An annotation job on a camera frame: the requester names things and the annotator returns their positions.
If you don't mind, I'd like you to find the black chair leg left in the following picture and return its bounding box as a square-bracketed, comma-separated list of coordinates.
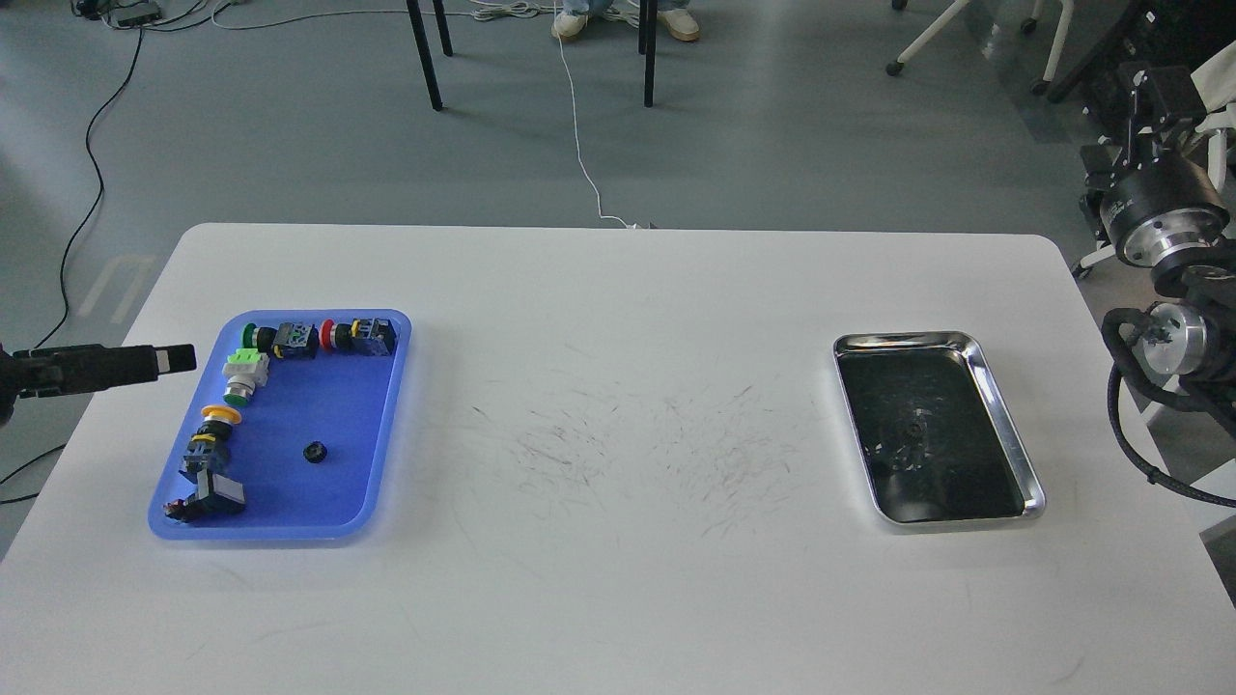
[405, 0, 454, 113]

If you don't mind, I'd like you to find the white shoe left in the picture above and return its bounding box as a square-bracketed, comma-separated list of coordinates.
[550, 12, 590, 42]

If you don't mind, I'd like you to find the white shoe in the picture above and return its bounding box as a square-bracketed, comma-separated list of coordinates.
[550, 12, 590, 42]
[658, 9, 701, 42]

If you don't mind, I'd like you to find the yellow push button switch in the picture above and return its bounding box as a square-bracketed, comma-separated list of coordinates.
[180, 403, 242, 481]

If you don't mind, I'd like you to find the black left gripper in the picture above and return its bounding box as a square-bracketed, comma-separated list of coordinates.
[0, 344, 197, 425]

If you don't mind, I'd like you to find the blue plastic tray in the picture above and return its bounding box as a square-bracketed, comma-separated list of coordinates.
[147, 309, 413, 540]

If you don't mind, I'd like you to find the silver metal tray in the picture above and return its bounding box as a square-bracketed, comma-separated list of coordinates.
[831, 331, 1046, 532]

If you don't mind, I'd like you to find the green push button switch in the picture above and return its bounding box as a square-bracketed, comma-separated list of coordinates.
[239, 322, 321, 360]

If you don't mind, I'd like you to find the black chair leg right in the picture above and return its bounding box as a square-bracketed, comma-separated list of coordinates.
[637, 0, 658, 108]

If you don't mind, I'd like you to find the black switch with red tip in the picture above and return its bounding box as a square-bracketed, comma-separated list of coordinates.
[163, 469, 247, 522]

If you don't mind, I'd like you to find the white shoe right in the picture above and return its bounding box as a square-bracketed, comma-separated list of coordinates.
[658, 9, 701, 42]

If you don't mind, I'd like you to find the black cable on floor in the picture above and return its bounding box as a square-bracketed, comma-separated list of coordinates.
[0, 0, 234, 508]

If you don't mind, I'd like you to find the white cable on floor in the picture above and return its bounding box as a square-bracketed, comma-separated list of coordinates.
[471, 0, 654, 231]

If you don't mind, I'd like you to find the black chair leg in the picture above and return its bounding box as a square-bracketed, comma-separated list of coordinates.
[405, 0, 454, 113]
[637, 0, 658, 108]

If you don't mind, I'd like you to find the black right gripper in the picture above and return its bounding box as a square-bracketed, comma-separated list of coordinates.
[1079, 63, 1230, 268]

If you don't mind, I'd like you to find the white chair frame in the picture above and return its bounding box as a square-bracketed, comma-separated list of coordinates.
[1072, 114, 1234, 279]

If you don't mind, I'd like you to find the white green push button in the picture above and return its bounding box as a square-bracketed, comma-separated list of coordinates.
[222, 348, 269, 408]

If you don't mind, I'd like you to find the red push button switch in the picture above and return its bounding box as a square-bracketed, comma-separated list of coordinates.
[318, 318, 398, 357]

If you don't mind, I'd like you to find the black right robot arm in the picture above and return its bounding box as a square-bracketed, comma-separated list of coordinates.
[1082, 62, 1235, 510]

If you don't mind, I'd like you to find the beige cloth on chair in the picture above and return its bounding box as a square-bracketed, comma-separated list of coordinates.
[1192, 42, 1235, 115]

